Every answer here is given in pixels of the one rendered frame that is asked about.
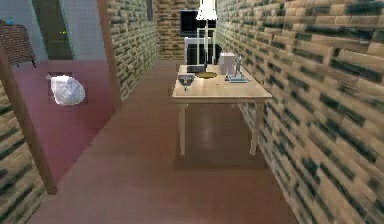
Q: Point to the grey figurine statue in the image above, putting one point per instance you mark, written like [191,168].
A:
[238,71]

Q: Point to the white crumpled cloth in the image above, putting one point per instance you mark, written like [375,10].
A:
[67,90]

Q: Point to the brown round plate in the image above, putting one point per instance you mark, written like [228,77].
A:
[206,74]

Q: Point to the white box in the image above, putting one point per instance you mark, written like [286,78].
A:
[227,62]

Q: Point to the small black box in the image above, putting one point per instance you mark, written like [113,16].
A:
[194,68]

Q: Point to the dark green room door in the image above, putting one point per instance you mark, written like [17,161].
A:
[53,30]

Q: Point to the black television set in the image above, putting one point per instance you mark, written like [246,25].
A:
[191,22]

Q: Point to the small blue object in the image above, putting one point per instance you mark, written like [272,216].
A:
[8,21]

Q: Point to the light wooden table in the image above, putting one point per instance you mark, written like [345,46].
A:
[220,89]

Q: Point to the white television stand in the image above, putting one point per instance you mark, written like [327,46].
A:
[199,50]

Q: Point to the grey bowl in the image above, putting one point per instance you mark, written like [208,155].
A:
[185,79]

